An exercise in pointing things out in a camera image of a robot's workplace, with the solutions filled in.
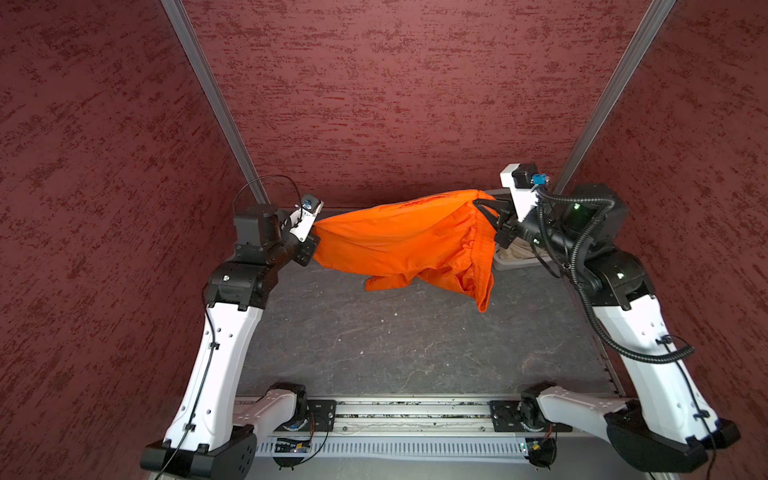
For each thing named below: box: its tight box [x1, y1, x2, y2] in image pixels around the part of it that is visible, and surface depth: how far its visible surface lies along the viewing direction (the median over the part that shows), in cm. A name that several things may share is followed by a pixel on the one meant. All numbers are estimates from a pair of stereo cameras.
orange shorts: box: [314, 191, 498, 313], surface depth 68 cm
